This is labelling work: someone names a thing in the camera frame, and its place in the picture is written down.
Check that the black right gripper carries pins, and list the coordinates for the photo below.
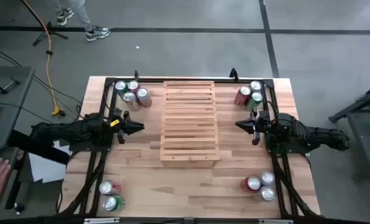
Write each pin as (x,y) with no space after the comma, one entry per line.
(263,126)

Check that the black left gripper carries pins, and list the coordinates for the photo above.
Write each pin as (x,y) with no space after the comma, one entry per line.
(122,124)

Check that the red Coke Zero can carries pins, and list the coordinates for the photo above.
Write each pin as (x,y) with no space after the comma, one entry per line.
(244,91)
(253,183)

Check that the red Coca-Cola original can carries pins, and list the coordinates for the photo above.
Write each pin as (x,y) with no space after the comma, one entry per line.
(133,85)

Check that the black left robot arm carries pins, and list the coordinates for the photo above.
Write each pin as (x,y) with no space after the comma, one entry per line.
(79,129)

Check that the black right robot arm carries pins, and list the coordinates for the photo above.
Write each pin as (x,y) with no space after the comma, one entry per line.
(312,135)

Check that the slatted wooden shelf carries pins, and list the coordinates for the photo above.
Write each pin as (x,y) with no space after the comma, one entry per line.
(189,124)

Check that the yellow tape tag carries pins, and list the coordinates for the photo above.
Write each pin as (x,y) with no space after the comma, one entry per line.
(114,123)

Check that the black table clamp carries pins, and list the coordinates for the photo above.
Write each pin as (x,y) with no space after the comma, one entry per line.
(234,74)
(136,74)

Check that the red and white soda can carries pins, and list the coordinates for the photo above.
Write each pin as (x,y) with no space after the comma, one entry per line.
(107,187)

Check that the white paper sheets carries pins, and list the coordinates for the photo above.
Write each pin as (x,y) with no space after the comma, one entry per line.
(45,169)

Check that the black desk bar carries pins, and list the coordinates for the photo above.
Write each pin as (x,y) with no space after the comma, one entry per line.
(32,146)

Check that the dark grey metal stand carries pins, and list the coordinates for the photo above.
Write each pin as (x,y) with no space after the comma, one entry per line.
(359,130)

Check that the grey desk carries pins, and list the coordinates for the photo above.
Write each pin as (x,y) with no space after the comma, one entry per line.
(13,102)

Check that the person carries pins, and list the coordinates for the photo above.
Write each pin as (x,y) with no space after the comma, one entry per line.
(79,12)

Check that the black tripod stand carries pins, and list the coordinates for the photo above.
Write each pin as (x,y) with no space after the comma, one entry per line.
(49,31)

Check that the black and silver tool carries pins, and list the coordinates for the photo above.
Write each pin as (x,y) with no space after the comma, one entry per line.
(9,84)

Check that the black caster wheel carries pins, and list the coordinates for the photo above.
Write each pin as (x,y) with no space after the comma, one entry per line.
(18,207)

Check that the black aluminium table frame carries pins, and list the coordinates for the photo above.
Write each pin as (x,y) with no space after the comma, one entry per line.
(110,81)

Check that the silver metal bracket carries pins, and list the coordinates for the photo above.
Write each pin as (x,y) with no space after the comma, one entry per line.
(275,221)
(101,221)

